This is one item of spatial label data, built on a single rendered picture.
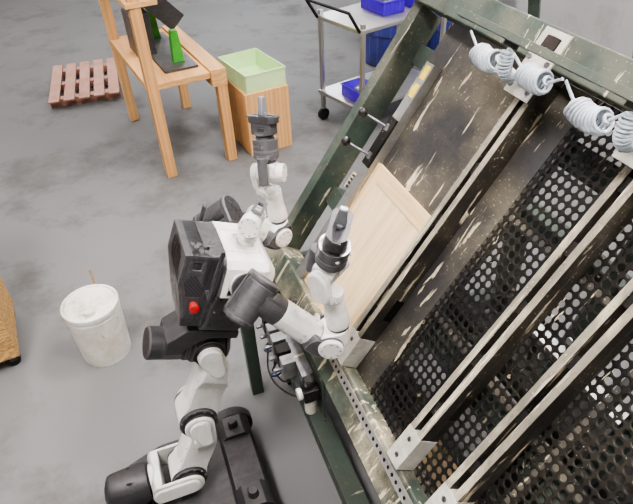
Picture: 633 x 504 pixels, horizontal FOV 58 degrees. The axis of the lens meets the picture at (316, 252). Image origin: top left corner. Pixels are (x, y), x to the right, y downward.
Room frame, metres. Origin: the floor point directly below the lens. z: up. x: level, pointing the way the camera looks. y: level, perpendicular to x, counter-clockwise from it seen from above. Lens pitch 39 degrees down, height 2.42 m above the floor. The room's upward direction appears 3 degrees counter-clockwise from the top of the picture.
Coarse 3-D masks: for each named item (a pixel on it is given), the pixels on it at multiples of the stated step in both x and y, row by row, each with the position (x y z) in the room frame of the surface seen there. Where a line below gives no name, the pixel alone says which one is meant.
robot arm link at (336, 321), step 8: (344, 304) 1.19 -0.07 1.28; (328, 312) 1.18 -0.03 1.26; (336, 312) 1.17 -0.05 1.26; (344, 312) 1.18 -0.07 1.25; (320, 320) 1.24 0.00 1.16; (328, 320) 1.18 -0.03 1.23; (336, 320) 1.17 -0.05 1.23; (344, 320) 1.17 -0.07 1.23; (328, 328) 1.18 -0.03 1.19; (336, 328) 1.17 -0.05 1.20; (344, 328) 1.17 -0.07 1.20; (328, 336) 1.16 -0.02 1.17; (336, 336) 1.16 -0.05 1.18; (344, 336) 1.17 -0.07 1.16; (344, 344) 1.16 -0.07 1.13
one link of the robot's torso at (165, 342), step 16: (176, 320) 1.35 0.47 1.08; (144, 336) 1.33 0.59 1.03; (160, 336) 1.30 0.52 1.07; (176, 336) 1.28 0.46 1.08; (192, 336) 1.29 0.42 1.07; (208, 336) 1.31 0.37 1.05; (224, 336) 1.32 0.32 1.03; (144, 352) 1.29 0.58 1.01; (160, 352) 1.26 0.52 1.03; (176, 352) 1.27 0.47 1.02
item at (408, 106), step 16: (432, 64) 1.94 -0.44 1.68; (416, 80) 1.94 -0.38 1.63; (432, 80) 1.91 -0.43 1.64; (416, 96) 1.89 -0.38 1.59; (400, 112) 1.89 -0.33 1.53; (400, 128) 1.87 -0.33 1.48; (384, 144) 1.85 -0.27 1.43; (368, 176) 1.83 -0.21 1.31; (352, 192) 1.82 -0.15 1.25; (304, 272) 1.75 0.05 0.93
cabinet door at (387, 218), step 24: (384, 168) 1.80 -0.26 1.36; (360, 192) 1.82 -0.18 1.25; (384, 192) 1.72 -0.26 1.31; (408, 192) 1.64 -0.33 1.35; (360, 216) 1.73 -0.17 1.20; (384, 216) 1.64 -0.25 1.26; (408, 216) 1.55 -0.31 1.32; (360, 240) 1.65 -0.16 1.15; (384, 240) 1.56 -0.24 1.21; (408, 240) 1.49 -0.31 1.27; (360, 264) 1.57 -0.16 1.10; (384, 264) 1.49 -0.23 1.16; (360, 288) 1.49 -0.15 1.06; (360, 312) 1.42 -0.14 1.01
